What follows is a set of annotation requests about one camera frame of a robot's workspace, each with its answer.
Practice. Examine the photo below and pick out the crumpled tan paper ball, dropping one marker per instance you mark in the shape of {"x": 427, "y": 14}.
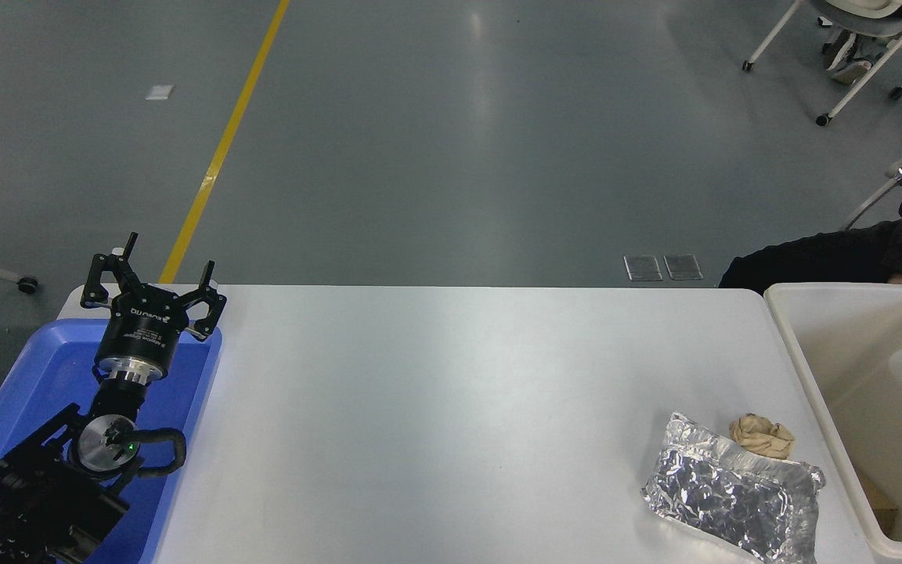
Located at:
{"x": 760, "y": 437}

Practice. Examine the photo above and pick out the large pale plastic bin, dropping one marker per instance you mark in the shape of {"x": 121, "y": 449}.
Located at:
{"x": 850, "y": 368}

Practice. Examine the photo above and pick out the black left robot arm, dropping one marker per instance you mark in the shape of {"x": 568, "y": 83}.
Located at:
{"x": 44, "y": 493}

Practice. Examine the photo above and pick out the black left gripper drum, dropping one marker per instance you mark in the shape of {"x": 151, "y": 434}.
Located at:
{"x": 142, "y": 333}

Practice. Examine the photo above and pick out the metal floor plate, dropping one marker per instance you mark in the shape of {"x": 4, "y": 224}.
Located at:
{"x": 683, "y": 266}
{"x": 643, "y": 267}

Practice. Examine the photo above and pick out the seated person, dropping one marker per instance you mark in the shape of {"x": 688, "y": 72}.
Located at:
{"x": 850, "y": 55}

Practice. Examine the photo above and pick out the crumpled silver foil tray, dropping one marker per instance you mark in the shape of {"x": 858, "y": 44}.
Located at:
{"x": 725, "y": 493}

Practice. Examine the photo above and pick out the blue plastic tray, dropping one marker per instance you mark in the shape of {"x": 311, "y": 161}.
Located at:
{"x": 20, "y": 392}

